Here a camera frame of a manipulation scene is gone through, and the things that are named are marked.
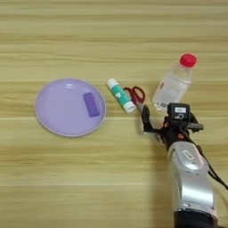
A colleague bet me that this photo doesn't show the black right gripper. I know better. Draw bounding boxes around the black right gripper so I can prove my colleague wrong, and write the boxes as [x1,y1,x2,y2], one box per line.
[141,104,205,151]

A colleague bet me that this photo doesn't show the clear bottle with red cap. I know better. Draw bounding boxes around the clear bottle with red cap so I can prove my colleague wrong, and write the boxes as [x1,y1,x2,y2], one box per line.
[151,53,199,113]

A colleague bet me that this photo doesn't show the teal and white glue stick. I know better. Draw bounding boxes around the teal and white glue stick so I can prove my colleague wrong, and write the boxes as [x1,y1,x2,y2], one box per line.
[106,77,137,114]

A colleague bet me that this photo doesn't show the black box with white label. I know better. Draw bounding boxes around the black box with white label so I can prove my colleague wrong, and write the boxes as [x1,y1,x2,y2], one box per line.
[167,102,191,123]

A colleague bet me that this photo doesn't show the purple rectangular eraser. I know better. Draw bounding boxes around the purple rectangular eraser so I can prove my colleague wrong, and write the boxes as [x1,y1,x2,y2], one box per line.
[83,92,101,118]

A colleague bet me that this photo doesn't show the round purple plate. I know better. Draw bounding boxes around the round purple plate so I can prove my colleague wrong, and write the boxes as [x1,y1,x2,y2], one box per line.
[34,77,107,138]

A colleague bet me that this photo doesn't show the red-handled scissors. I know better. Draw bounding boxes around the red-handled scissors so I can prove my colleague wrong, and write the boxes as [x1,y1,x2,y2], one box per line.
[123,85,147,114]

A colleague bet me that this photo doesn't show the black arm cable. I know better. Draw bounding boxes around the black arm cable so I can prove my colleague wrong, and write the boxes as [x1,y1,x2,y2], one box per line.
[194,144,228,191]

